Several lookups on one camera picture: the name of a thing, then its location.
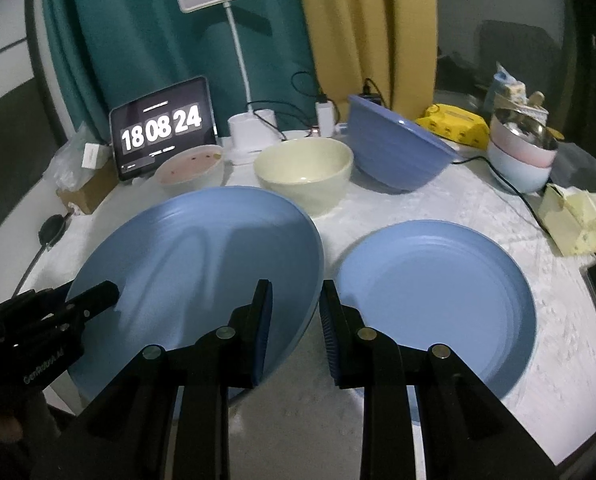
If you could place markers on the large blue bowl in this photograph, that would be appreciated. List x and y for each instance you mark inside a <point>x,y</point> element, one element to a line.
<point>388,150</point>

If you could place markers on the tablet showing clock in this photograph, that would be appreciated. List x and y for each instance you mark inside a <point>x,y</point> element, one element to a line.
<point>162,125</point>

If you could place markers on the large blue plate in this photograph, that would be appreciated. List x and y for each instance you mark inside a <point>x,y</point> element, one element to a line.
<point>177,240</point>

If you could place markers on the cream bowl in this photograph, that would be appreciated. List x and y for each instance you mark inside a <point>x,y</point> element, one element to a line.
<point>303,195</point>

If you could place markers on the teal curtain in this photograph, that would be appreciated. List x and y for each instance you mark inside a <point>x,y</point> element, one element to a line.
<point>127,35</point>

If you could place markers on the clear plastic bag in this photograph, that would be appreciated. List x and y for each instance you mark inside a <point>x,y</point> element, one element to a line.
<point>65,160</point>

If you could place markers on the small white box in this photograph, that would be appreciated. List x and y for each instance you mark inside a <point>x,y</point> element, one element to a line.
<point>96,156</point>

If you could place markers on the grey cloth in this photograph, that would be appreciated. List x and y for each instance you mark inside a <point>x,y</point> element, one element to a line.
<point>583,170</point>

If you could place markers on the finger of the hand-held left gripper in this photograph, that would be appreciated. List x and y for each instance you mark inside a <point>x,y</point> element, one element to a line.
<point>92,300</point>

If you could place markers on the black charger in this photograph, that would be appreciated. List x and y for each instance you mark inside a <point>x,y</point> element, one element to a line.
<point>370,96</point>

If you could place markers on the blue snack bag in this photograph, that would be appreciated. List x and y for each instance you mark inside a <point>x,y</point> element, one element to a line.
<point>508,85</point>

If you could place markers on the small blue plate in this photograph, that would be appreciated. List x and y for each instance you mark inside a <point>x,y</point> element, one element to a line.
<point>428,300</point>

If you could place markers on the yellow curtain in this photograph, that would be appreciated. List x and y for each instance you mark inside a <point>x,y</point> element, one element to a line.
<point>358,25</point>

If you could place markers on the yellow wipes packet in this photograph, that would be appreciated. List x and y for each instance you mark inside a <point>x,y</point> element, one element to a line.
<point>453,122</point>

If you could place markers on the metal bowl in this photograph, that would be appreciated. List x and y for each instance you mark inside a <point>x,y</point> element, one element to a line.
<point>528,132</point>

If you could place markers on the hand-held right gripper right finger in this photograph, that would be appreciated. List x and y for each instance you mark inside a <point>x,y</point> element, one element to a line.
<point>330,340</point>

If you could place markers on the cardboard box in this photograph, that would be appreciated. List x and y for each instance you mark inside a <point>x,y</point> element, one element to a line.
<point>90,190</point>

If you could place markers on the white bowl with pink inside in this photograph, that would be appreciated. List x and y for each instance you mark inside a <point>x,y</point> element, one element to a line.
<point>187,180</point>

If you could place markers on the light blue bowl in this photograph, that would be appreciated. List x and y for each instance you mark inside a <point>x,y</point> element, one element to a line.
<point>518,175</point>

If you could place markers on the white desk lamp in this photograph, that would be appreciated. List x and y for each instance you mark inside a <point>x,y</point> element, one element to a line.
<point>250,135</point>

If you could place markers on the pale pink bowl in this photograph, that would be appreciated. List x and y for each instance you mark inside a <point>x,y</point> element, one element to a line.
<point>513,147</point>

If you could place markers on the dark chair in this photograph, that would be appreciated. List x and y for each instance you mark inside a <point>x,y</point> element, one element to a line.
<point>518,55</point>

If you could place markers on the white charger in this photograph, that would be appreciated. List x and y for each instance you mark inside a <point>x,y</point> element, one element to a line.
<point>325,117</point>

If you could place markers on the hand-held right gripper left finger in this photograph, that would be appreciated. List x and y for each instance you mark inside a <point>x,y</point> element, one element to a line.
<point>263,340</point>

